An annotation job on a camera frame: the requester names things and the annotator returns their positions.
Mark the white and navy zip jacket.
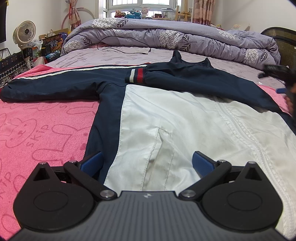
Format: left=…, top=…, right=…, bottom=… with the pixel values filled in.
left=0, top=49, right=296, bottom=239

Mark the dark olive headboard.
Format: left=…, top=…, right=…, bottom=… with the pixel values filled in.
left=261, top=27, right=296, bottom=69

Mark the pink bunny print blanket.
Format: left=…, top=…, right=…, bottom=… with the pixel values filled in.
left=0, top=64, right=296, bottom=240

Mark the purple folded quilt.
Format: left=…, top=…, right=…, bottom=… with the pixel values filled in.
left=61, top=18, right=281, bottom=70

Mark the purple bed sheet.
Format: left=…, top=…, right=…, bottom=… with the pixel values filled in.
left=47, top=47, right=285, bottom=89

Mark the white window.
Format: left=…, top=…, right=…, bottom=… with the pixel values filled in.
left=95, top=0, right=181, bottom=18

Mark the white desk fan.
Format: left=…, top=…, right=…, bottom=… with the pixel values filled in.
left=13, top=21, right=36, bottom=50

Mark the black charging cable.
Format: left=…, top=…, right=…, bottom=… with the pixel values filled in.
left=96, top=34, right=152, bottom=55

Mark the black wall television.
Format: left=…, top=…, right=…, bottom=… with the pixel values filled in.
left=0, top=0, right=9, bottom=43

